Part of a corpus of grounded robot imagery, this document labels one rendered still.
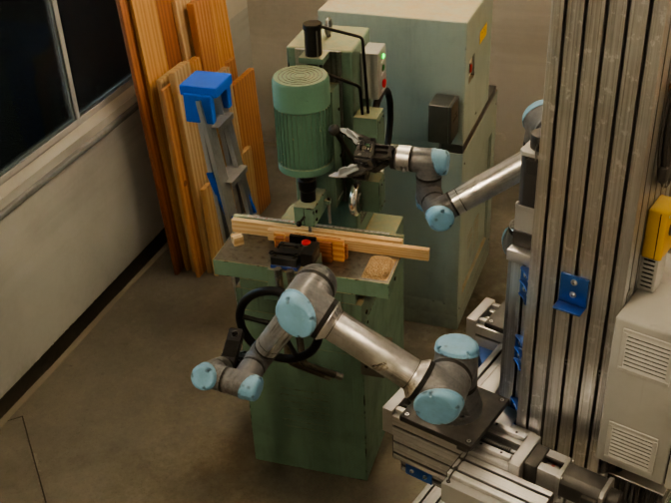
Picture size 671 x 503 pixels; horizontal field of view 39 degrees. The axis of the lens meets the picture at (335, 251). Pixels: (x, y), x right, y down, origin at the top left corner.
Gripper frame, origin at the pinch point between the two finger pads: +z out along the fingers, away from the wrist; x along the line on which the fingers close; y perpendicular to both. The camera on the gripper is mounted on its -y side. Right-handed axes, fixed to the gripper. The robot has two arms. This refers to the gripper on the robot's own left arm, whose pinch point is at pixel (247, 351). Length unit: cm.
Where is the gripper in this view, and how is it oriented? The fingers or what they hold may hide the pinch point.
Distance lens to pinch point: 304.8
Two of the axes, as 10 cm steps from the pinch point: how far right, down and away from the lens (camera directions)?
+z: 2.7, -0.4, 9.6
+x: 9.6, 1.3, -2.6
